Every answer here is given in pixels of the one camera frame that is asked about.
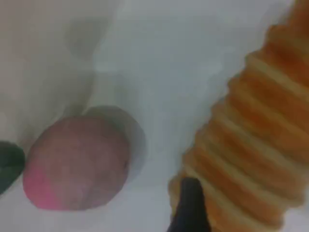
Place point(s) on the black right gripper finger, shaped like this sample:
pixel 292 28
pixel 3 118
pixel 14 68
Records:
pixel 189 210

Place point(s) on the long ridged golden bread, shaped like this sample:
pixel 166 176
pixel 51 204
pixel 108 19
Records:
pixel 253 145

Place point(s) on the pink peach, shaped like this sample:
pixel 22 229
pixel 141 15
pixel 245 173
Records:
pixel 77 164

